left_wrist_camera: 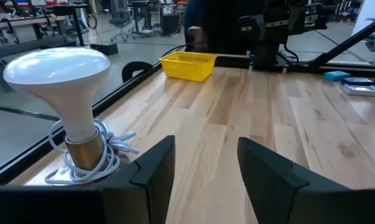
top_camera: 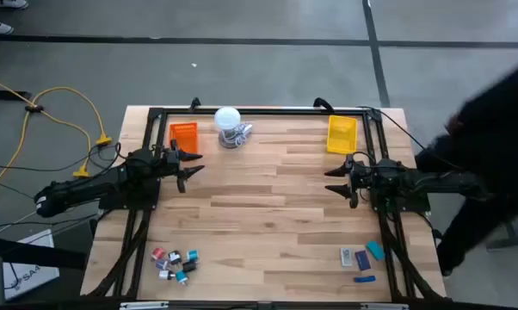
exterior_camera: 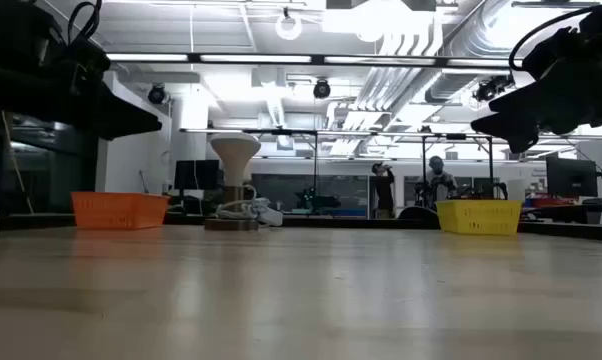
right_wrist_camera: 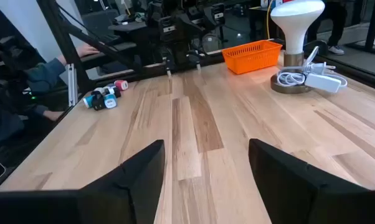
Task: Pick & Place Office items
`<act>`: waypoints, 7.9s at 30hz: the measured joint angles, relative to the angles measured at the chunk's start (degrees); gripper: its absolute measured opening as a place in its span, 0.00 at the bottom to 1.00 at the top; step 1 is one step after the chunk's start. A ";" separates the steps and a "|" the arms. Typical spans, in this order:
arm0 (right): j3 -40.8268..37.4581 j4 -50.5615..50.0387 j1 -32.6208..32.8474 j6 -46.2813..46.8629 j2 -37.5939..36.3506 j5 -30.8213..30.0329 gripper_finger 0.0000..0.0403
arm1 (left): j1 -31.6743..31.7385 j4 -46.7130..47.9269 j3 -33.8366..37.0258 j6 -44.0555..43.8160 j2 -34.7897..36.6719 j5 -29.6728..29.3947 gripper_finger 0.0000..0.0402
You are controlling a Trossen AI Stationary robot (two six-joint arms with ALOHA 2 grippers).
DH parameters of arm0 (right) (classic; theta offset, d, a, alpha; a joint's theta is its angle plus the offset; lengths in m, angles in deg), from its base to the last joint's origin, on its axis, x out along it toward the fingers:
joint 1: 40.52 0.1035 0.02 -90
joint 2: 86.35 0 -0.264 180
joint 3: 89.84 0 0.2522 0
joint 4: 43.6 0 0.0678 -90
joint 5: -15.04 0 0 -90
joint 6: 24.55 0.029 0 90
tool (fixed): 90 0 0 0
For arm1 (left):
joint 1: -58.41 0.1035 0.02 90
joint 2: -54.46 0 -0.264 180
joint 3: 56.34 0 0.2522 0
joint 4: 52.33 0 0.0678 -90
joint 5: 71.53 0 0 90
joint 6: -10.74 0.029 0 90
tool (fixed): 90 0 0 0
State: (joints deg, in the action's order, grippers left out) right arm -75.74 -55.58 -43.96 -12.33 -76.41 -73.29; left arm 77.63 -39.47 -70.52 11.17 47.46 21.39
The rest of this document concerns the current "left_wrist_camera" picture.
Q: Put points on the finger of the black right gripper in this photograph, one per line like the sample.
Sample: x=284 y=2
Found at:
x=251 y=28
x=310 y=18

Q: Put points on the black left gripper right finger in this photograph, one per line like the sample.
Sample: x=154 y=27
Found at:
x=284 y=193

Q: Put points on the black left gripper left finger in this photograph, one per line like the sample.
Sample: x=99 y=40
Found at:
x=137 y=199

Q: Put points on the teal blue box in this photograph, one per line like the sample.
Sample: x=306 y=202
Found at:
x=336 y=76

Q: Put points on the blue white box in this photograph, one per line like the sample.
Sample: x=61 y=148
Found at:
x=357 y=81

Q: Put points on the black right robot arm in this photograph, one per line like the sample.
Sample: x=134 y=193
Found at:
x=265 y=54

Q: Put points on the grey office chair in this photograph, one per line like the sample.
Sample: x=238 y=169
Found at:
x=120 y=18

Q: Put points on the person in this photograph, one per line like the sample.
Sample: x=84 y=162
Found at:
x=218 y=25

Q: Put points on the yellow plastic basket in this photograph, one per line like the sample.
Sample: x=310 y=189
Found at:
x=187 y=67

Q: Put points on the black computer case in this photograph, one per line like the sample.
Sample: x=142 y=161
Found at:
x=171 y=24

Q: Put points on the black curved chair back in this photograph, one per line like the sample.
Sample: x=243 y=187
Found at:
x=134 y=66

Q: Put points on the white bulb lamp brass base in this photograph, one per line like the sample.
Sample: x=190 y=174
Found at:
x=59 y=81

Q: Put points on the black floor box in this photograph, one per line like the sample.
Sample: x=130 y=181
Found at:
x=104 y=49

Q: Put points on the light wooden desk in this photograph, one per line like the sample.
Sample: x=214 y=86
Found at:
x=19 y=21

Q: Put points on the black aluminium rig frame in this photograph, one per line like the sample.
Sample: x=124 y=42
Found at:
x=346 y=42

